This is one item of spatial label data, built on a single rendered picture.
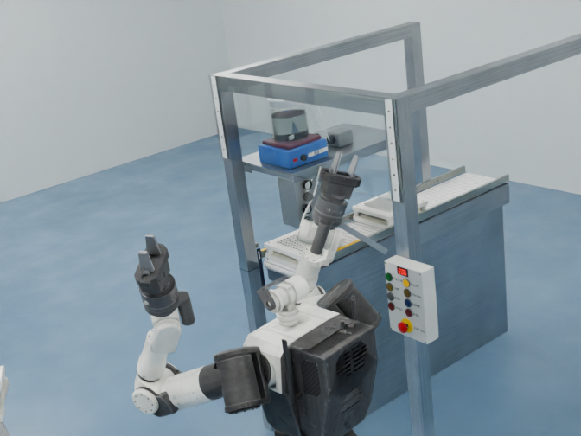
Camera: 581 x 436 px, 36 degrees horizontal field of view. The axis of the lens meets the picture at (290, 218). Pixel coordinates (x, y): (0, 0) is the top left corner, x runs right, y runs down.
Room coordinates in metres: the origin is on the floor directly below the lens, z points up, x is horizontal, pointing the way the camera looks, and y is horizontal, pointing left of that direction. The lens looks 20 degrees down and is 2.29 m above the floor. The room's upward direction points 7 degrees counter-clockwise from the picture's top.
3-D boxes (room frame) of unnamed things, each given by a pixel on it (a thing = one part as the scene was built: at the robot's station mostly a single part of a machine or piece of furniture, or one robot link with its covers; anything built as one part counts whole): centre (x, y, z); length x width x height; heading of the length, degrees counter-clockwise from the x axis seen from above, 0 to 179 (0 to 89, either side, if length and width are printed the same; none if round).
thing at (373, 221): (3.80, -0.46, 0.85); 0.24 x 0.24 x 0.02; 37
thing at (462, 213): (3.81, -0.48, 0.78); 1.30 x 0.29 x 0.10; 127
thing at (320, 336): (2.06, 0.00, 1.10); 0.34 x 0.30 x 0.36; 134
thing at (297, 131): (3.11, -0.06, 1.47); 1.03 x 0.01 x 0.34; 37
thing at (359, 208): (3.80, -0.46, 0.90); 0.25 x 0.24 x 0.02; 37
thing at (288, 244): (3.48, -0.04, 0.90); 0.25 x 0.24 x 0.02; 36
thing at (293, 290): (2.11, 0.03, 1.30); 0.10 x 0.07 x 0.09; 134
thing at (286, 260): (3.48, -0.04, 0.85); 0.24 x 0.24 x 0.02; 36
